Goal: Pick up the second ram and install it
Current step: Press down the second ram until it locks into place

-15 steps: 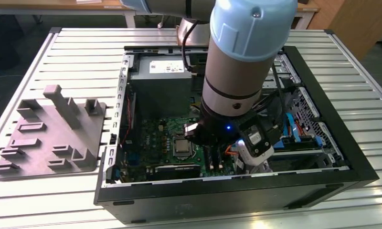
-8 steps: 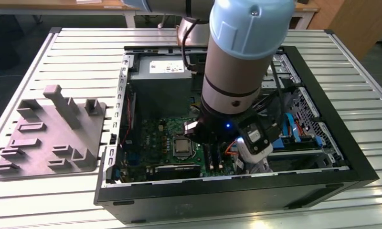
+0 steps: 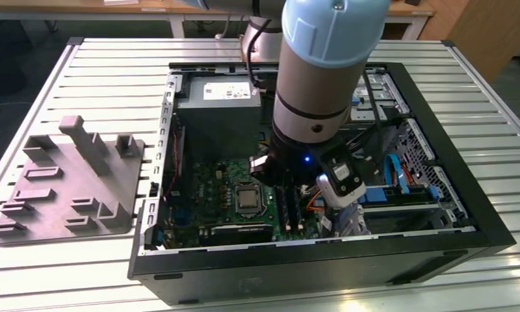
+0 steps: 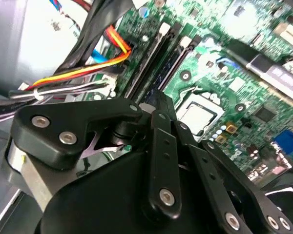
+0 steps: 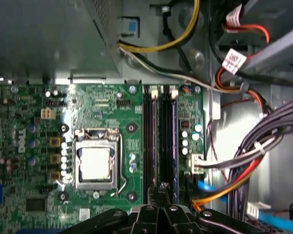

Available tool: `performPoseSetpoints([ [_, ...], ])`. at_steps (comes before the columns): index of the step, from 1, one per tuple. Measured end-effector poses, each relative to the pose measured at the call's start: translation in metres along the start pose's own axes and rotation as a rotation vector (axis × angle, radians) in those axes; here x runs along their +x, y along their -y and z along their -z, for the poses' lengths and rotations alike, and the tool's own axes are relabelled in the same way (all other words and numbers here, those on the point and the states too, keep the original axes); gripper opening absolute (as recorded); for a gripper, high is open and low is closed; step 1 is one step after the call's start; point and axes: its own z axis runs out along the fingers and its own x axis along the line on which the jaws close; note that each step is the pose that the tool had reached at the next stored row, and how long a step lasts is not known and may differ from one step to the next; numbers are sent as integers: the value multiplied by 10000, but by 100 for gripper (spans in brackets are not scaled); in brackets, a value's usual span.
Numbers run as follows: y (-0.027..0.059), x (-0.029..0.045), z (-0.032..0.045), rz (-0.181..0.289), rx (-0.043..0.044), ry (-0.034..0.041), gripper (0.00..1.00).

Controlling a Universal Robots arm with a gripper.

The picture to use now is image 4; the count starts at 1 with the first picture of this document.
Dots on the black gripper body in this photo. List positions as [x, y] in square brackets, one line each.
[100, 207]

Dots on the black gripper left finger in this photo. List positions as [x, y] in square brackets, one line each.
[63, 114]

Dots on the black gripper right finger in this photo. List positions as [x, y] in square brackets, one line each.
[234, 185]

